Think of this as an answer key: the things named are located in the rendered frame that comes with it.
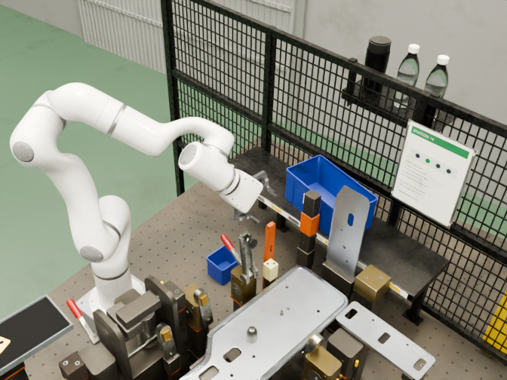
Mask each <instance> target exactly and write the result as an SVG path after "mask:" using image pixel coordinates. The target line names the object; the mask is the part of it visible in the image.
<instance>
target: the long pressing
mask: <svg viewBox="0 0 507 380"><path fill-rule="evenodd" d="M285 287H288V288H285ZM348 306H349V300H348V298H347V297H346V295H344V294H343V293H341V292H340V291H339V290H338V289H336V288H335V287H333V286H332V285H330V284H329V283H328V282H327V281H325V280H324V279H322V278H321V277H319V276H318V275H317V274H316V273H314V272H313V271H311V270H310V269H308V268H307V267H305V266H303V265H296V266H294V267H292V268H291V269H290V270H288V271H287V272H286V273H284V274H283V275H282V276H280V277H279V278H278V279H277V280H275V281H274V282H273V283H271V284H270V285H268V286H267V287H266V288H265V289H264V290H262V291H261V292H259V293H258V294H257V295H255V296H254V297H253V298H252V299H250V300H249V301H248V302H246V303H245V304H243V305H242V306H241V307H240V308H239V309H237V310H236V311H234V312H233V313H232V314H230V315H229V316H228V317H227V318H226V319H224V320H223V321H221V322H220V323H218V324H217V325H216V326H215V327H214V328H213V329H211V330H210V331H209V333H208V334H207V340H206V350H205V356H204V359H203V360H202V361H201V362H200V363H198V364H197V365H196V366H194V367H193V368H192V369H191V370H189V371H188V372H187V373H186V374H185V375H183V376H182V377H181V378H179V379H178V380H200V379H199V376H200V374H202V373H203V372H204V371H206V370H207V369H208V368H210V367H211V366H215V367H216V368H217V369H218V370H219V372H218V373H217V374H216V375H215V376H214V377H213V378H212V379H211V380H269V379H270V378H271V377H272V376H273V375H274V374H276V372H277V371H278V370H279V369H280V368H281V367H283V366H284V365H285V364H286V363H287V362H288V361H289V360H291V359H292V358H293V357H294V356H295V355H296V354H298V353H299V352H300V351H301V350H302V349H303V348H304V347H305V346H307V344H308V343H307V341H308V340H309V337H310V336H312V335H313V334H314V333H315V334H316V333H321V332H322V331H323V330H324V329H325V328H326V327H327V326H329V325H330V324H331V323H332V322H333V321H334V320H336V316H337V315H338V314H340V313H341V312H342V311H343V310H344V309H345V308H346V307H348ZM287 307H290V310H287ZM281 310H282V311H283V314H284V315H282V316H281V315H280V313H281ZM317 310H319V311H320V312H319V313H318V312H317ZM250 326H254V327H255V328H256V329H257V341H256V342H254V343H249V342H247V340H246V334H247V329H248V328H249V327H250ZM233 348H237V349H238V350H239V351H240V352H241V354H240V355H239V356H238V357H237V358H235V359H234V360H233V361H232V362H231V363H228V362H227V361H226V360H225V359H224V358H223V357H224V355H225V354H227V353H228V352H229V351H231V350H232V349H233ZM253 355H254V356H255V358H252V356H253ZM231 374H233V377H231V376H230V375H231Z"/></svg>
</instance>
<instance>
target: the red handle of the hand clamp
mask: <svg viewBox="0 0 507 380"><path fill-rule="evenodd" d="M220 237H221V238H220V239H221V241H222V242H223V243H224V245H225V246H226V248H227V249H228V251H230V253H231V254H232V255H233V257H234V258H235V260H236V261H237V263H238V264H239V265H240V267H241V269H242V266H241V257H240V255H239V254H238V252H237V251H236V249H235V247H234V245H233V244H232V242H231V241H230V239H229V238H228V237H227V235H226V234H222V235H220ZM248 271H249V277H252V276H253V272H252V271H250V269H248Z"/></svg>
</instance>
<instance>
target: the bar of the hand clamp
mask: <svg viewBox="0 0 507 380"><path fill-rule="evenodd" d="M238 241H239V247H240V254H241V266H242V272H243V274H245V275H246V276H247V278H248V283H250V277H249V271H248V269H250V271H252V272H253V277H254V279H255V278H257V276H256V268H255V261H254V247H256V246H257V240H256V239H252V234H251V233H249V232H248V231H246V232H245V233H244V234H239V235H238Z"/></svg>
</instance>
